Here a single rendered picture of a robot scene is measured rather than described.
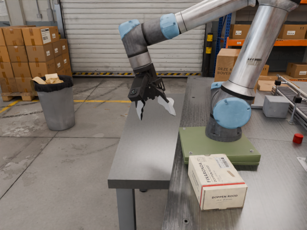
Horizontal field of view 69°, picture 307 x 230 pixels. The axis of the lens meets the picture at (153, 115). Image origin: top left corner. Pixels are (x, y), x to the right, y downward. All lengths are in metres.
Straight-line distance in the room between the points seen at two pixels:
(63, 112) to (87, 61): 2.60
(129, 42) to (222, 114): 0.39
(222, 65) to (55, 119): 2.17
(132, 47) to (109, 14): 4.36
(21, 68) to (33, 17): 1.87
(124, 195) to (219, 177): 0.35
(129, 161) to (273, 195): 0.48
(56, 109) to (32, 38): 1.47
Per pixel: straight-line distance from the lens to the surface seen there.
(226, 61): 1.38
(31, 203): 2.08
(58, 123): 3.00
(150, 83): 0.80
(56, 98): 2.85
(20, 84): 4.30
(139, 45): 0.78
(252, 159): 0.90
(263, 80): 2.09
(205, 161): 0.74
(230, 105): 0.76
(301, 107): 1.42
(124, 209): 0.91
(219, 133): 0.94
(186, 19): 0.88
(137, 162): 0.85
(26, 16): 5.89
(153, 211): 1.80
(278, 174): 0.90
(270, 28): 0.77
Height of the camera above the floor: 1.33
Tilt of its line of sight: 24 degrees down
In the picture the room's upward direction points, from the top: straight up
